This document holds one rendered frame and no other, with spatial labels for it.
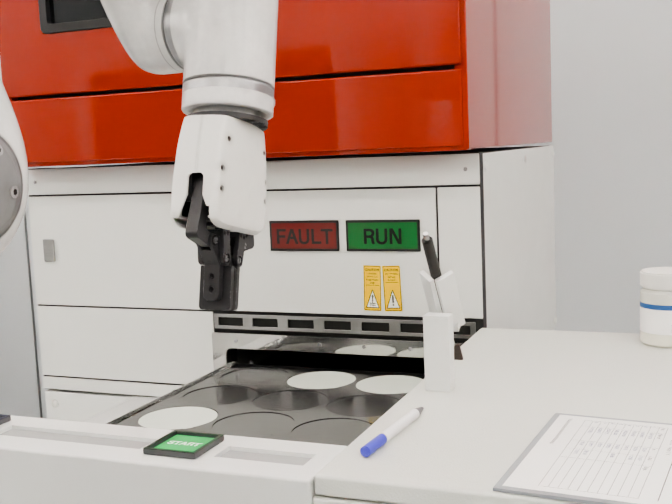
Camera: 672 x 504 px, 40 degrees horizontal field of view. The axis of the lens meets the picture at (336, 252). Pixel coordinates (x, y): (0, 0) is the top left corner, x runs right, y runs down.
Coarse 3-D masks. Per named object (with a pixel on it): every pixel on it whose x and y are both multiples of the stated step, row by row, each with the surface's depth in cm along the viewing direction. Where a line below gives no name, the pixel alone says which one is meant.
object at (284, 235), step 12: (276, 228) 144; (288, 228) 143; (300, 228) 143; (312, 228) 142; (324, 228) 141; (276, 240) 144; (288, 240) 144; (300, 240) 143; (312, 240) 142; (324, 240) 141
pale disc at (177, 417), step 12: (168, 408) 122; (180, 408) 121; (192, 408) 121; (204, 408) 121; (144, 420) 117; (156, 420) 116; (168, 420) 116; (180, 420) 116; (192, 420) 116; (204, 420) 116
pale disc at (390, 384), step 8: (376, 376) 134; (384, 376) 134; (392, 376) 133; (400, 376) 133; (408, 376) 133; (360, 384) 130; (368, 384) 129; (376, 384) 129; (384, 384) 129; (392, 384) 129; (400, 384) 129; (408, 384) 129; (416, 384) 128; (376, 392) 125; (384, 392) 125; (392, 392) 125; (400, 392) 125; (408, 392) 125
